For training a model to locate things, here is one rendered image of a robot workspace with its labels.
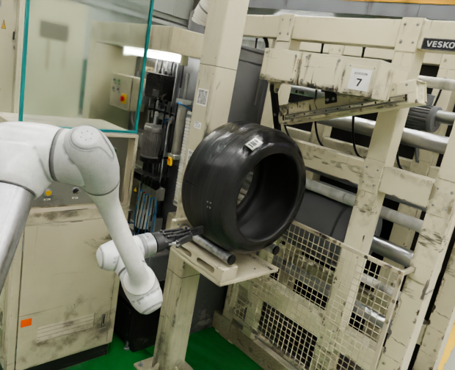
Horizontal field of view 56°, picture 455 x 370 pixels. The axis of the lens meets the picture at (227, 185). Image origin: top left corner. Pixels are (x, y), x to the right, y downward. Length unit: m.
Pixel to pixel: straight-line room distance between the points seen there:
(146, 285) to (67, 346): 1.12
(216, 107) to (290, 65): 0.38
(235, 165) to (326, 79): 0.55
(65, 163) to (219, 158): 0.75
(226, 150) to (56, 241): 0.94
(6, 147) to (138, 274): 0.55
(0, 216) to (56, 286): 1.26
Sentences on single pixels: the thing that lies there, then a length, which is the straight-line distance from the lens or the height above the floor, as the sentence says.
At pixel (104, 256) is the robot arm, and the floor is 0.97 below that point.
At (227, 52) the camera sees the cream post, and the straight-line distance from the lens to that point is 1.97.
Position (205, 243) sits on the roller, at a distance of 1.87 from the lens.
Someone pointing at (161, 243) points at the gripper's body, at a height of 0.99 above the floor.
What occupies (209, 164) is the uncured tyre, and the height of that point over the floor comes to 1.28.
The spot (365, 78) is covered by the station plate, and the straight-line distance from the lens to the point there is 1.77.
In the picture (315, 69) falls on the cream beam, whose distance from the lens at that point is 1.90.
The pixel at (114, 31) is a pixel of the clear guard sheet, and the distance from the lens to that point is 2.07.
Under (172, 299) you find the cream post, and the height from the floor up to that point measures 0.48.
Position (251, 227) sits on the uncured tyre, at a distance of 2.07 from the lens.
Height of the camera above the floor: 1.62
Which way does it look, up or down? 14 degrees down
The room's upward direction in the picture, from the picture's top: 11 degrees clockwise
